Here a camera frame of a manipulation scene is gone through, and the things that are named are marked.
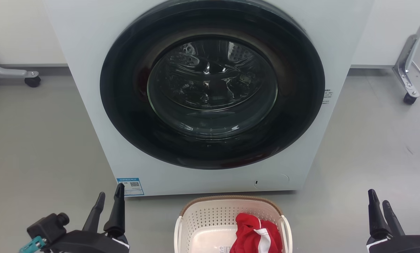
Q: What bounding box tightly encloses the white front-load washing machine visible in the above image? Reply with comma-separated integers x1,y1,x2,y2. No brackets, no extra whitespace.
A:
43,0,375,197

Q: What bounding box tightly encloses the white perforated laundry basket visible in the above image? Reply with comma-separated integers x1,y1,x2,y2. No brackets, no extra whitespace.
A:
174,195,293,253

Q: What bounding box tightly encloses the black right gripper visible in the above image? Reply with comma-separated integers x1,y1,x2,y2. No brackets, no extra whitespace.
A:
366,189,420,253

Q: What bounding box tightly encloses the steel washing machine drum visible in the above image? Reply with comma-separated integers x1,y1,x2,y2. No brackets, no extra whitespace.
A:
148,38,278,138

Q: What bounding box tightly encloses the blue energy label sticker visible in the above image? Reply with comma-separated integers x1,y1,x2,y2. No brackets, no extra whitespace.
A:
117,177,145,196

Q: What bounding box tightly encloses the grey stand leg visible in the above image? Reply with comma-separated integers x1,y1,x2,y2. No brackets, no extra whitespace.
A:
392,0,420,98
0,49,40,79

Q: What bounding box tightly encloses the red and white garment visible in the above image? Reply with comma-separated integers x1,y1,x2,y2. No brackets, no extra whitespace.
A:
230,213,283,253

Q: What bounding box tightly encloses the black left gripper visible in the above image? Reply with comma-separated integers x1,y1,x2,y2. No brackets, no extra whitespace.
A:
44,183,130,253

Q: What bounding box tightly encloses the teal cable connector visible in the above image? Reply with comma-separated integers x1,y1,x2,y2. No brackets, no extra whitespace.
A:
19,236,46,253

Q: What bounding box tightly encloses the round black washing machine door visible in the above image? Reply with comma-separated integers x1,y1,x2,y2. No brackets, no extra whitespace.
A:
100,0,326,170

